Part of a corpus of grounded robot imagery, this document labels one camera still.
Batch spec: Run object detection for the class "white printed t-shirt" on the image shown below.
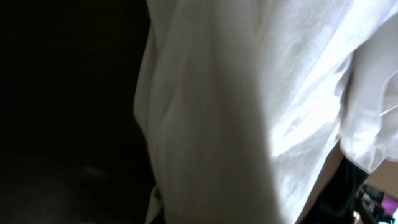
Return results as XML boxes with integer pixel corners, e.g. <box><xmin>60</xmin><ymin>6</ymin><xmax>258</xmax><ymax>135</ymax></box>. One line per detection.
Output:
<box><xmin>134</xmin><ymin>0</ymin><xmax>397</xmax><ymax>223</ymax></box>

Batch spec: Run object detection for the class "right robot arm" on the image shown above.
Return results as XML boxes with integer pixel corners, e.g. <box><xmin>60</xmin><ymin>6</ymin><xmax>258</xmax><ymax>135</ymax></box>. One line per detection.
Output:
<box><xmin>302</xmin><ymin>159</ymin><xmax>377</xmax><ymax>224</ymax></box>

